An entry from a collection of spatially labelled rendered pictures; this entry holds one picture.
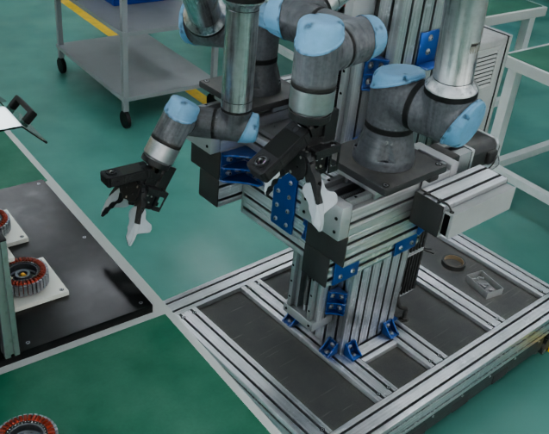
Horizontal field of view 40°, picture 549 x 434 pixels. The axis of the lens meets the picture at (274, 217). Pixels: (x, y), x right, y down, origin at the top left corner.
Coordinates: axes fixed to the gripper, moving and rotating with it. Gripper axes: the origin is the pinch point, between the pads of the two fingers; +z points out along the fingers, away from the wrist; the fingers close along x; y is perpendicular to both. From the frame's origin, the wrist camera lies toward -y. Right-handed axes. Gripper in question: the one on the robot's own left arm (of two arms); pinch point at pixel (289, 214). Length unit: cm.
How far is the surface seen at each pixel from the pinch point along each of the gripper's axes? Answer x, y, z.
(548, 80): 69, 218, 43
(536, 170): 91, 277, 116
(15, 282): 49, -32, 33
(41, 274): 49, -26, 33
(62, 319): 38, -27, 38
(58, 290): 46, -24, 37
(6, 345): 33, -41, 35
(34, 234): 71, -18, 38
